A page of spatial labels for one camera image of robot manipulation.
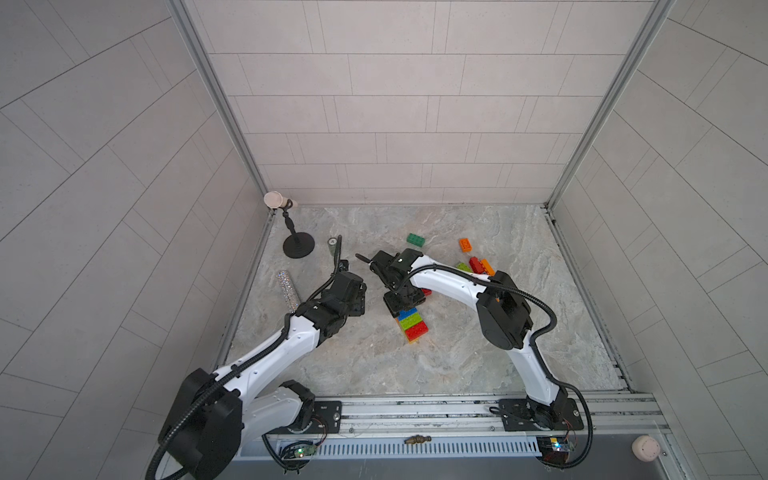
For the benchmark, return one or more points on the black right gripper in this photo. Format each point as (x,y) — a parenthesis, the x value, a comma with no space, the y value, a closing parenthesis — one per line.
(380,262)

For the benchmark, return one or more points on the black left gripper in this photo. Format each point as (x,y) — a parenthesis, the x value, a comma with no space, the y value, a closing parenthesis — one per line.
(342,266)

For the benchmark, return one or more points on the small dark blue lego brick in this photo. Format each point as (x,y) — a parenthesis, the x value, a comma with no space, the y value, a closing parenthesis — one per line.
(407,313)

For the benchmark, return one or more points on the lime green lego brick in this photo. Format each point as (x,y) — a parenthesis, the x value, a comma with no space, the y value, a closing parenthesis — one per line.
(464,267)
(410,321)

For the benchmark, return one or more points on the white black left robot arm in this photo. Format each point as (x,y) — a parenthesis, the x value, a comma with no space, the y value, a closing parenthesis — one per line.
(213,412)

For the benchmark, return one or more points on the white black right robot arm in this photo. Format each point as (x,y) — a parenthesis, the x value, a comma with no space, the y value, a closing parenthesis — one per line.
(510,319)

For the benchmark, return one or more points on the dark green lego brick far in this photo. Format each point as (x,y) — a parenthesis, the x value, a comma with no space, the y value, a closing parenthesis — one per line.
(415,240)

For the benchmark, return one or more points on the small orange lego brick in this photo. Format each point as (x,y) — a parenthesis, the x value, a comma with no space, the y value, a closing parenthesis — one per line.
(465,245)

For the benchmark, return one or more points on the long orange lego brick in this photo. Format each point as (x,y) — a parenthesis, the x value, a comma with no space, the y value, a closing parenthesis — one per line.
(487,267)

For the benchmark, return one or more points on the green camouflage can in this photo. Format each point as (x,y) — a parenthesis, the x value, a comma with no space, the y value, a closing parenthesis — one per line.
(332,245)

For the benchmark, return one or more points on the glitter silver microphone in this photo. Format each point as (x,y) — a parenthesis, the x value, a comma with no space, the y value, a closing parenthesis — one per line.
(288,289)

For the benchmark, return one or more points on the black microphone stand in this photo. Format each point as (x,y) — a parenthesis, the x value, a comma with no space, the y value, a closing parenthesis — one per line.
(298,244)

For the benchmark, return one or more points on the left circuit board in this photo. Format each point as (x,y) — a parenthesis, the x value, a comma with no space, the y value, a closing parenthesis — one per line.
(299,450)

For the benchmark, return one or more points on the circuit board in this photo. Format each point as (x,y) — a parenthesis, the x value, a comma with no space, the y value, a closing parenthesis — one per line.
(299,450)
(555,450)

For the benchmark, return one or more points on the brass fitting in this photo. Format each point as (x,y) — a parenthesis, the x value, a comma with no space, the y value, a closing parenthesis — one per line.
(417,439)

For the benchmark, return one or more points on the right circuit board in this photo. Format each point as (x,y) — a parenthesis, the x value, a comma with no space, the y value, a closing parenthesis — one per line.
(555,450)

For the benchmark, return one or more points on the beige round knob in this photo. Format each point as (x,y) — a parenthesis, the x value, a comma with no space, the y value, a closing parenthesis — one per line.
(646,448)

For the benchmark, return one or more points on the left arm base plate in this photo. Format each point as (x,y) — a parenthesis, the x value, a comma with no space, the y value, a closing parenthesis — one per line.
(325,419)

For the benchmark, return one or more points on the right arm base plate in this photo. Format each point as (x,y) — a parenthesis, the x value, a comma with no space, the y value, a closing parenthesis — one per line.
(529,416)

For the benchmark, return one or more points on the left metal corner post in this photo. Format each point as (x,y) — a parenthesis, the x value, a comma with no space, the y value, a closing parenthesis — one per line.
(180,14)

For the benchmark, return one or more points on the metal corner frame post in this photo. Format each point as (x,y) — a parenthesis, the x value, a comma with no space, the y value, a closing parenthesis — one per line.
(647,33)

